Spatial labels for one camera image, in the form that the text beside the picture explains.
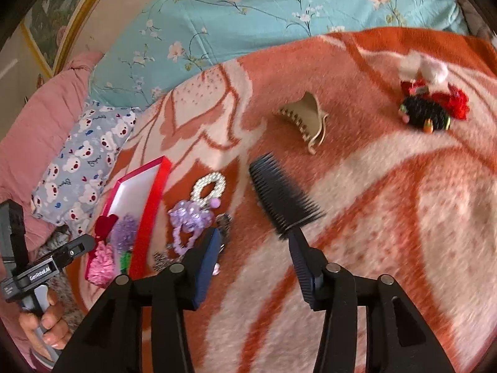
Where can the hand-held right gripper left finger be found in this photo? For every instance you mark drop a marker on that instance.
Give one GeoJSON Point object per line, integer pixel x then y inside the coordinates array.
{"type": "Point", "coordinates": [207, 266]}

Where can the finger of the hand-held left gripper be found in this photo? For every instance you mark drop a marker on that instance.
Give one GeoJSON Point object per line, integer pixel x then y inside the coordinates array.
{"type": "Point", "coordinates": [73, 250]}

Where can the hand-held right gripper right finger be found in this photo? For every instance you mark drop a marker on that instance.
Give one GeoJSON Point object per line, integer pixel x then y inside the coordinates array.
{"type": "Point", "coordinates": [305, 274]}

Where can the red shallow box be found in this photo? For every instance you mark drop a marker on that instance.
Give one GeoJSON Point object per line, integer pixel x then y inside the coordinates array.
{"type": "Point", "coordinates": [136, 190]}

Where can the black comb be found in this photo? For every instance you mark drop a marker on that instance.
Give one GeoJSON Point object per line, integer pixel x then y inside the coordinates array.
{"type": "Point", "coordinates": [281, 190]}

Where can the beige hair claw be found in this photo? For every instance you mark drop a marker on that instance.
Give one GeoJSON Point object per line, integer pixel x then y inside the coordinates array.
{"type": "Point", "coordinates": [310, 118]}

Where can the person's left hand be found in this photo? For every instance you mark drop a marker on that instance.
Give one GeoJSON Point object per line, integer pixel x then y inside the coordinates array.
{"type": "Point", "coordinates": [50, 326]}

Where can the pink lace scrunchie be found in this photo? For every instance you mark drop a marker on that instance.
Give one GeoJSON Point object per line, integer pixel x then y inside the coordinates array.
{"type": "Point", "coordinates": [100, 264]}

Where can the red velvet hair bow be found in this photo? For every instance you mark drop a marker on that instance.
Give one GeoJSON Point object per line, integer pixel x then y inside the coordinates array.
{"type": "Point", "coordinates": [104, 225]}

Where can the purple lace scrunchie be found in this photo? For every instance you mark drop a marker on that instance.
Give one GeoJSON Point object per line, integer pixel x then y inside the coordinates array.
{"type": "Point", "coordinates": [124, 231]}

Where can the bear print pillow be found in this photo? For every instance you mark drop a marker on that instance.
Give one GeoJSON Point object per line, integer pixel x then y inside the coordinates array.
{"type": "Point", "coordinates": [85, 155]}

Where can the orange and white blanket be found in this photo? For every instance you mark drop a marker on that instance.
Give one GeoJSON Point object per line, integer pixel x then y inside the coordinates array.
{"type": "Point", "coordinates": [388, 209]}

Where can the pink quilt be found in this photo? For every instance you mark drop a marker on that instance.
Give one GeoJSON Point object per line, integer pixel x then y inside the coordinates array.
{"type": "Point", "coordinates": [35, 124]}

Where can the small red hair ornament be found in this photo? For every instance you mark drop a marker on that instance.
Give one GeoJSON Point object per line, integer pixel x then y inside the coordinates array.
{"type": "Point", "coordinates": [425, 114]}

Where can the red ribbon hair clip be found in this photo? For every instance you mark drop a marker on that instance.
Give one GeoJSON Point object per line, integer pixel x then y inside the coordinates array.
{"type": "Point", "coordinates": [458, 103]}

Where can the gold framed painting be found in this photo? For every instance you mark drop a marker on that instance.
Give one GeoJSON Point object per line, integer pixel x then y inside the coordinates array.
{"type": "Point", "coordinates": [58, 11]}

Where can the white fluffy hair clip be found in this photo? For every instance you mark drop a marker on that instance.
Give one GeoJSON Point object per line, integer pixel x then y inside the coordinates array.
{"type": "Point", "coordinates": [431, 68]}

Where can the blue floral bed sheet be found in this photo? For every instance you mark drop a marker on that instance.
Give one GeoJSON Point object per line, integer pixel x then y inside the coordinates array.
{"type": "Point", "coordinates": [271, 11]}

